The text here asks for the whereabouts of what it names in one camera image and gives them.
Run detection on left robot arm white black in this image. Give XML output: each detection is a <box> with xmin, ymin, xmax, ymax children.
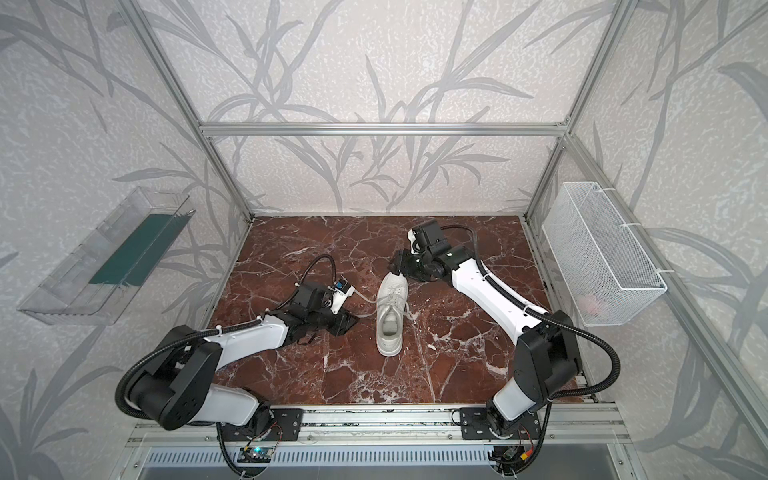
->
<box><xmin>115</xmin><ymin>279</ymin><xmax>358</xmax><ymax>435</ymax></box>

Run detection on green circuit board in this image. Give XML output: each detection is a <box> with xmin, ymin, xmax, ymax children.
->
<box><xmin>237</xmin><ymin>446</ymin><xmax>276</xmax><ymax>464</ymax></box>

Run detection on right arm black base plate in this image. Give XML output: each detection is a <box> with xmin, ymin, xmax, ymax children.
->
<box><xmin>454</xmin><ymin>407</ymin><xmax>542</xmax><ymax>441</ymax></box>

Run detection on clear plastic wall tray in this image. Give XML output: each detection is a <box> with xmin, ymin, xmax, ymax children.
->
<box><xmin>18</xmin><ymin>187</ymin><xmax>196</xmax><ymax>326</ymax></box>

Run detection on aluminium frame rail base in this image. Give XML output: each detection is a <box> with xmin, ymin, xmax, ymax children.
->
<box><xmin>124</xmin><ymin>403</ymin><xmax>632</xmax><ymax>448</ymax></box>

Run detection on black corrugated left cable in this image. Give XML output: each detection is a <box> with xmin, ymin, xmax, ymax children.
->
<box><xmin>115</xmin><ymin>254</ymin><xmax>338</xmax><ymax>420</ymax></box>

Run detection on black corrugated cable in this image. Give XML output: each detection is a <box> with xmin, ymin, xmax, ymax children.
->
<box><xmin>440</xmin><ymin>224</ymin><xmax>622</xmax><ymax>400</ymax></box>
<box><xmin>115</xmin><ymin>254</ymin><xmax>338</xmax><ymax>420</ymax></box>

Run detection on white sneaker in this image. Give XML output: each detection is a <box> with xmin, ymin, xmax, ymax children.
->
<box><xmin>376</xmin><ymin>273</ymin><xmax>408</xmax><ymax>357</ymax></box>

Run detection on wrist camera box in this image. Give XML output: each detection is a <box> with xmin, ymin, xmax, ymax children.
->
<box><xmin>330</xmin><ymin>277</ymin><xmax>355</xmax><ymax>314</ymax></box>
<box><xmin>407</xmin><ymin>229</ymin><xmax>422</xmax><ymax>255</ymax></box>

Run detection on black corrugated right cable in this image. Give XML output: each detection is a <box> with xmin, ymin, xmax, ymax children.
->
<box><xmin>440</xmin><ymin>224</ymin><xmax>622</xmax><ymax>400</ymax></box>

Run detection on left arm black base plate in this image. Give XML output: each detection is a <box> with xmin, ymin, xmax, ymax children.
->
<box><xmin>222</xmin><ymin>408</ymin><xmax>304</xmax><ymax>442</ymax></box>

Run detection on white shoelace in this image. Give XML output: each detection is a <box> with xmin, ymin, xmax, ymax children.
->
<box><xmin>355</xmin><ymin>289</ymin><xmax>413</xmax><ymax>328</ymax></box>

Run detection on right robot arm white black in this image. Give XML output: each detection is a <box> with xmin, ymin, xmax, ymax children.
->
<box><xmin>390</xmin><ymin>220</ymin><xmax>581</xmax><ymax>434</ymax></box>

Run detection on aluminium frame crossbar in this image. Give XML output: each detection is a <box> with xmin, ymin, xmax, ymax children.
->
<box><xmin>199</xmin><ymin>122</ymin><xmax>566</xmax><ymax>137</ymax></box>

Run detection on white wire mesh basket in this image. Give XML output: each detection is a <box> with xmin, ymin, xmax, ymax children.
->
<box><xmin>542</xmin><ymin>181</ymin><xmax>667</xmax><ymax>327</ymax></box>

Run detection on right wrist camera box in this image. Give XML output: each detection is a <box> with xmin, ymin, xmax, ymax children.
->
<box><xmin>407</xmin><ymin>229</ymin><xmax>422</xmax><ymax>255</ymax></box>

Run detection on pink object in basket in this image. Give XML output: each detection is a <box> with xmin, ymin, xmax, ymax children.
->
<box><xmin>578</xmin><ymin>294</ymin><xmax>605</xmax><ymax>317</ymax></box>

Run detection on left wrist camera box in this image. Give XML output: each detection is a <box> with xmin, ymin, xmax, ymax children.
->
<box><xmin>330</xmin><ymin>277</ymin><xmax>355</xmax><ymax>314</ymax></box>

